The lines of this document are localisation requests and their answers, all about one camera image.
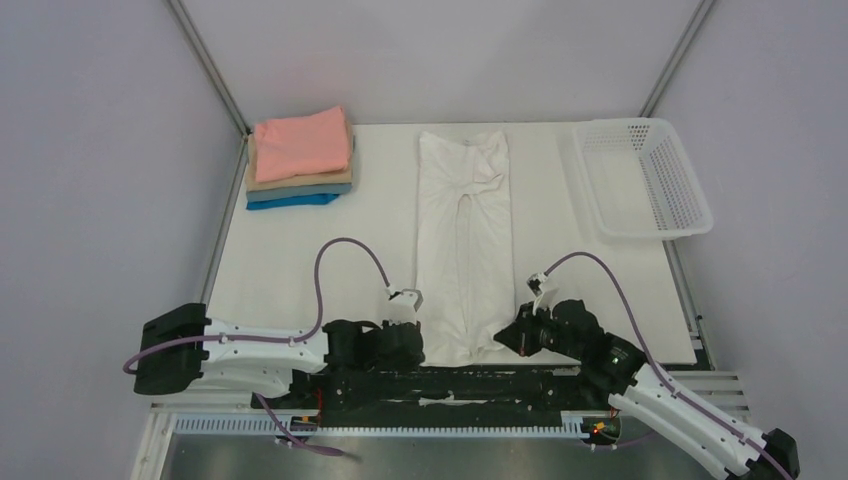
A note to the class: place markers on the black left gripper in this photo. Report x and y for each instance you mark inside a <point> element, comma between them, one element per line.
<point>411,363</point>

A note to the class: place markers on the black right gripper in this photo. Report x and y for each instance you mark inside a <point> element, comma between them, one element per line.
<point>525,332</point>

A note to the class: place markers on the white t shirt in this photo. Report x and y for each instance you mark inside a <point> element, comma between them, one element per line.
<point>464,247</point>

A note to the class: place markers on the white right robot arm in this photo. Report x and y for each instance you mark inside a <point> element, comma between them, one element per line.
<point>616,371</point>

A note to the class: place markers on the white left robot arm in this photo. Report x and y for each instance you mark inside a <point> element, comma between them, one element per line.
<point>185,348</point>

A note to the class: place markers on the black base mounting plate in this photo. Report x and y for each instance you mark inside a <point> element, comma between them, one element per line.
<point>477,395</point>

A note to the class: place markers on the folded bright blue t shirt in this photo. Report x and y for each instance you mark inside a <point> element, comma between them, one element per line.
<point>304,200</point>

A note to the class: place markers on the folded grey-blue t shirt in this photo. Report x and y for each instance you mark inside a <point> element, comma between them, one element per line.
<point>297,191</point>

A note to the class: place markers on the folded beige t shirt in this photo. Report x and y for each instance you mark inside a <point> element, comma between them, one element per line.
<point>326,178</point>

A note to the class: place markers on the white perforated plastic basket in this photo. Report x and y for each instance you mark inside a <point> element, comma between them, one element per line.
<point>639,181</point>

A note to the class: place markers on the folded pink t shirt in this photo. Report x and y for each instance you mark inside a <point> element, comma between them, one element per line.
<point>307,145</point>

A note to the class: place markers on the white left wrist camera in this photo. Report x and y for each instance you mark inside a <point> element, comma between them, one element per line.
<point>402,305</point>

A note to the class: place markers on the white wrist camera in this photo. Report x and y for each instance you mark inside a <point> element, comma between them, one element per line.
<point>543,289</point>
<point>402,305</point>

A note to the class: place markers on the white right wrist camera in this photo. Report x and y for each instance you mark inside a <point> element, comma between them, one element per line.
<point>543,289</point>

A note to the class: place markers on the white slotted cable duct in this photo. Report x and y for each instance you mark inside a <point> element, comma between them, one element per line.
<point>263,425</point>

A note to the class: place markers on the right aluminium frame post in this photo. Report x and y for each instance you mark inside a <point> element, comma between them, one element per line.
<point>683,44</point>

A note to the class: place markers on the aluminium frame post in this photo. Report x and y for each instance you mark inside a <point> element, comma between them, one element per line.
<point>683,44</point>
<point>202,54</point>

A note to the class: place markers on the left aluminium frame post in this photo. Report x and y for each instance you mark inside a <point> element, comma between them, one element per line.
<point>202,54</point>

